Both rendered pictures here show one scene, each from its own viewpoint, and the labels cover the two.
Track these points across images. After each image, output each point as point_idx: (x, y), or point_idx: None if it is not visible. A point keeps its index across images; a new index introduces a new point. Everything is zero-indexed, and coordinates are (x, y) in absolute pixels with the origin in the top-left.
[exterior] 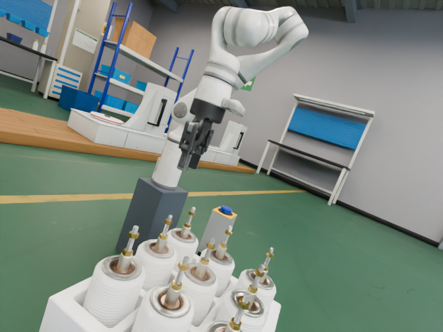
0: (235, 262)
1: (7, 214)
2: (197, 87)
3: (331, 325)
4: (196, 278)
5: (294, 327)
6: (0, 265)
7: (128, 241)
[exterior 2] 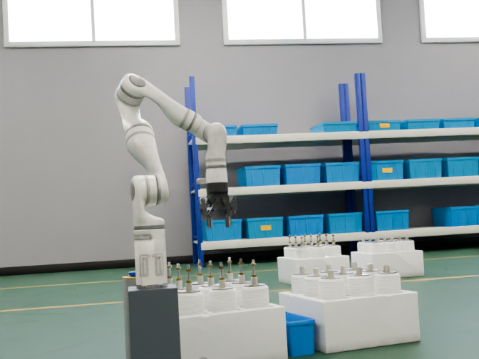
0: None
1: None
2: (225, 175)
3: (37, 357)
4: (217, 284)
5: (80, 358)
6: None
7: (254, 268)
